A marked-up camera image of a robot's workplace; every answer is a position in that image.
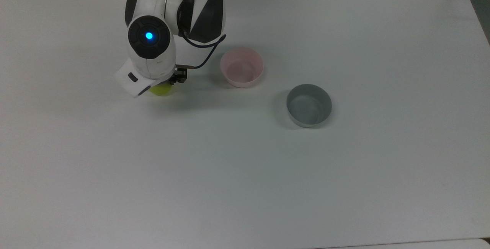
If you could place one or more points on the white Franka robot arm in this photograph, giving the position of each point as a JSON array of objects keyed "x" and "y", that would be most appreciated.
[{"x": 149, "y": 61}]

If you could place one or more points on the grey plastic bowl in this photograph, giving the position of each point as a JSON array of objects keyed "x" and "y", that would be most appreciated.
[{"x": 309, "y": 105}]

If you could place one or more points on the yellow-green ball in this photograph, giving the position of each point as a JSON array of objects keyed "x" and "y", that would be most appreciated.
[{"x": 162, "y": 90}]

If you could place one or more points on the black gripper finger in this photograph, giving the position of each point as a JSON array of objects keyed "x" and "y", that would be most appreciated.
[{"x": 181, "y": 77}]

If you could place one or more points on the pink plastic bowl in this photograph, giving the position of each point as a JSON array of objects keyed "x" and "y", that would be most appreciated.
[{"x": 242, "y": 67}]

